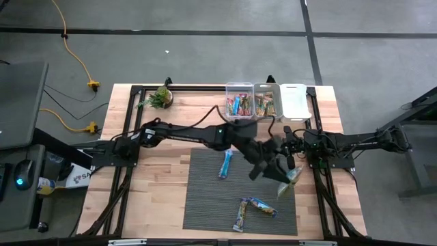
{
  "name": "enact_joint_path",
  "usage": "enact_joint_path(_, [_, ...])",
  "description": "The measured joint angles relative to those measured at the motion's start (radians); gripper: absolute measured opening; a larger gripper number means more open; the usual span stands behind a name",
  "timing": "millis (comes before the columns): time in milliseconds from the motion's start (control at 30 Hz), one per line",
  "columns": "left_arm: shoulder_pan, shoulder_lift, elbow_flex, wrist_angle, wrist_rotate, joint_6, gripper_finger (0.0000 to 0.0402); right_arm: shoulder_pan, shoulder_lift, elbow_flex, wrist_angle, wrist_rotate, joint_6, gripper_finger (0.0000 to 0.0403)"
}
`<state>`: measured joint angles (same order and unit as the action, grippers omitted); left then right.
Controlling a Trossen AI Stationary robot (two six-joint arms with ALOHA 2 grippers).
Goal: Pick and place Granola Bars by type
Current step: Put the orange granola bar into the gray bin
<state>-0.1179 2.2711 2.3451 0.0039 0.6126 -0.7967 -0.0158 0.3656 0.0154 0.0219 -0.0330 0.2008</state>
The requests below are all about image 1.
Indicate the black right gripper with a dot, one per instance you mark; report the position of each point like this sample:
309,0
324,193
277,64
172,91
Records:
298,143

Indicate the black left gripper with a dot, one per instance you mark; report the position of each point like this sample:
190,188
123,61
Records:
263,150

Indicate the purple Chewy granola bar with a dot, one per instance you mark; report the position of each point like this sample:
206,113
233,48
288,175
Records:
263,207
240,215

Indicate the green orange granola bar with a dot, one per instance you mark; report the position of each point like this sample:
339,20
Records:
265,106
258,106
272,104

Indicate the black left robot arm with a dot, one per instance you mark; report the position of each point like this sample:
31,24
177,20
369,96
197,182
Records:
191,133

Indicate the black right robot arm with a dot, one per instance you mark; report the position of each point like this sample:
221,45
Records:
358,143

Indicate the grey plastic bin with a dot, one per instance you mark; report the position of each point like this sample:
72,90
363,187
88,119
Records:
268,119

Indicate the white plastic bin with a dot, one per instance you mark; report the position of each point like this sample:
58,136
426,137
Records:
295,102

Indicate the grey woven placemat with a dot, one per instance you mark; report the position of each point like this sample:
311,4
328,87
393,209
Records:
211,205

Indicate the clear plastic bin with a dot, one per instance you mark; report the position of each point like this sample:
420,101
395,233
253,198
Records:
239,84

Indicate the potted green succulent plant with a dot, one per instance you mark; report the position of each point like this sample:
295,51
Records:
160,97

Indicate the dark grey side table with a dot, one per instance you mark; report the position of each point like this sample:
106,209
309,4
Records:
420,153

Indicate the white bag with logo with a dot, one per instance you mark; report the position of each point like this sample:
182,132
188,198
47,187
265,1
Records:
80,177

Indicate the black floor stand beam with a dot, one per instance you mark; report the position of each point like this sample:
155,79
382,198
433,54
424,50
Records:
61,147

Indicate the yellow white bottle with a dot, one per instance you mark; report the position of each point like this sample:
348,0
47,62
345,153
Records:
46,186

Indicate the black caster wheel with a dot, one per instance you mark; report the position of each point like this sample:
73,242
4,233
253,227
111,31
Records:
42,227

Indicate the black computer mouse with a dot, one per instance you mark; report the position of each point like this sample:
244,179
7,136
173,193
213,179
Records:
23,172

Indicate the grey slanted panel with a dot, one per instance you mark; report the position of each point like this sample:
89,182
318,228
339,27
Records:
20,102

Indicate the dark grey side desk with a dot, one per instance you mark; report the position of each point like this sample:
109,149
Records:
13,212

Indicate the black frame foot bracket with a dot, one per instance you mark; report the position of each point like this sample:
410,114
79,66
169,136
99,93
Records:
270,79
168,81

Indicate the silver frame bracket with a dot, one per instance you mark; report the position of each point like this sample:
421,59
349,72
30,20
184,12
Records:
317,243
127,242

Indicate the black aluminium table frame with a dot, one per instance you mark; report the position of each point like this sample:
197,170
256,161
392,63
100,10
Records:
191,88

